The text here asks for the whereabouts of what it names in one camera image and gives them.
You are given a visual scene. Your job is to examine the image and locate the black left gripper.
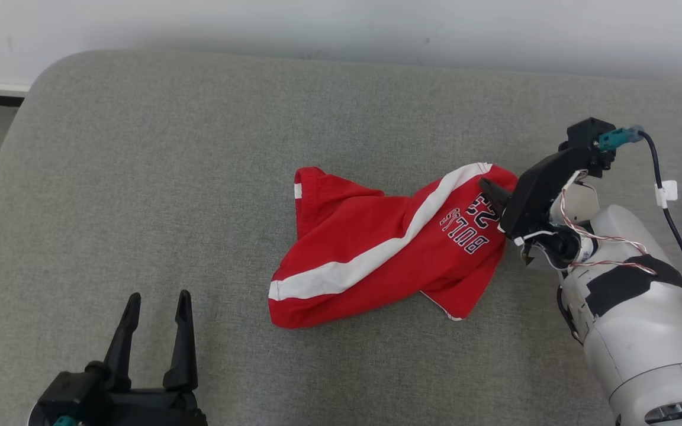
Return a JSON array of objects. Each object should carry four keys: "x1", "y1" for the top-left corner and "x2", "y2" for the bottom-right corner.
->
[{"x1": 104, "y1": 289, "x2": 209, "y2": 426}]

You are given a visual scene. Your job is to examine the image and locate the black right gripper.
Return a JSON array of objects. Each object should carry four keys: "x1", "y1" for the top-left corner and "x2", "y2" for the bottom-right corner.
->
[{"x1": 479, "y1": 148, "x2": 594, "y2": 272}]

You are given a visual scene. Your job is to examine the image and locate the red shorts with white stripe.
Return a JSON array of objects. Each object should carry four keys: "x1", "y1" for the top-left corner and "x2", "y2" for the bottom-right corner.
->
[{"x1": 268, "y1": 162, "x2": 520, "y2": 330}]

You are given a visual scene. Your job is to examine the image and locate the red white twisted wire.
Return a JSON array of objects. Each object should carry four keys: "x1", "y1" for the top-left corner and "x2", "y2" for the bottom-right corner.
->
[{"x1": 559, "y1": 170, "x2": 657, "y2": 277}]

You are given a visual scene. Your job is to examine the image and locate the teal right cable connector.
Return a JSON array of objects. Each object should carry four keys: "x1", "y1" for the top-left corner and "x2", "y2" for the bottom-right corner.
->
[{"x1": 596, "y1": 125, "x2": 645, "y2": 150}]

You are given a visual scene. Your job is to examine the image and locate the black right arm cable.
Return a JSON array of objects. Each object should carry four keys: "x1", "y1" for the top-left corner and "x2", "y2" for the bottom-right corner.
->
[{"x1": 637, "y1": 130, "x2": 682, "y2": 315}]

